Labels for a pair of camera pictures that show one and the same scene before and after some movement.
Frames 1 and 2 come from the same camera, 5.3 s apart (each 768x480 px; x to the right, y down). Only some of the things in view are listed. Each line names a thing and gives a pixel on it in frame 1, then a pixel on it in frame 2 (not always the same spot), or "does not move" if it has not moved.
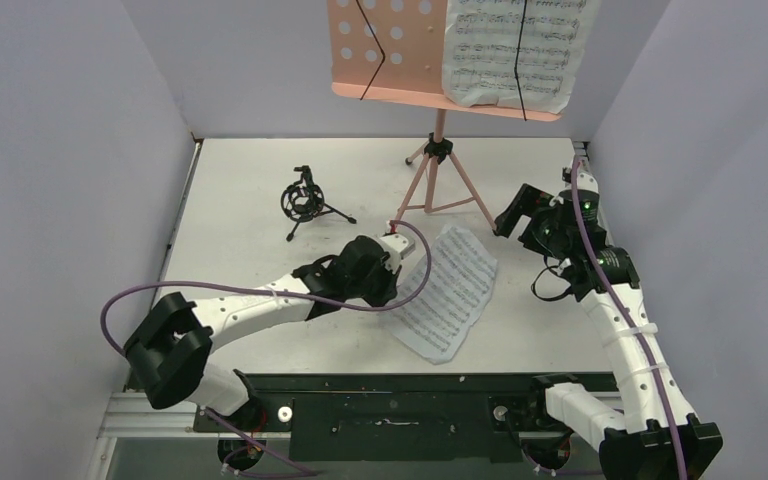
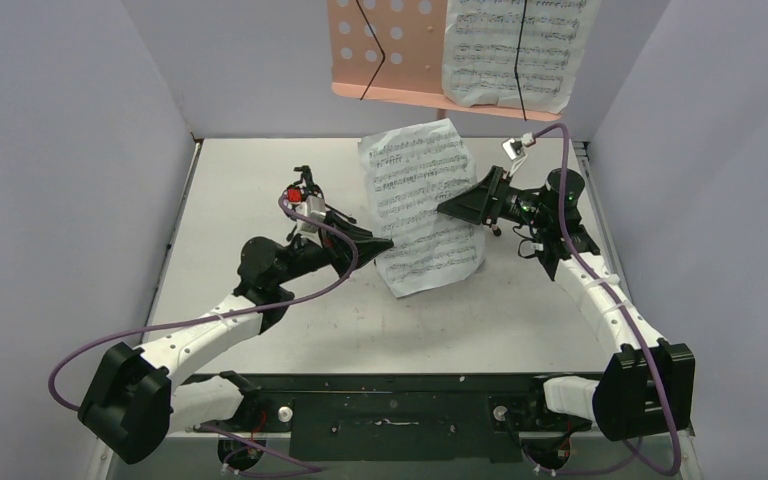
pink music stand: (392, 51) does not move
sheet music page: (521, 54) does not move
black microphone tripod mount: (304, 200) does not move
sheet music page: (461, 283) -> (412, 171)
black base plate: (389, 418) does not move
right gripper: (521, 216) -> (492, 201)
